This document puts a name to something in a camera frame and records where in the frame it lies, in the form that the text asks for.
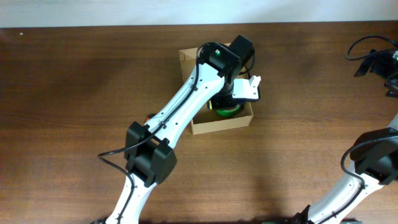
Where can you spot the green tape roll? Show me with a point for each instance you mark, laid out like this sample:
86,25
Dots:
230,112

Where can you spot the brown cardboard box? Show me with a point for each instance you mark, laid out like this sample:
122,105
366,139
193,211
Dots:
207,121

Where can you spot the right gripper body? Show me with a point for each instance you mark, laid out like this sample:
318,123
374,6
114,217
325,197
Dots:
387,68

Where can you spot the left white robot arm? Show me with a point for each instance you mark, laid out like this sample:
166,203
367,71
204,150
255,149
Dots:
148,156

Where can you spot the orange utility knife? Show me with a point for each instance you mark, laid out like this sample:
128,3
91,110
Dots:
149,116

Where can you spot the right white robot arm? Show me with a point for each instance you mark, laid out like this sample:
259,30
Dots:
368,166

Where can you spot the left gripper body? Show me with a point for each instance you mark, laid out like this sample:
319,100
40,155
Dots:
224,98

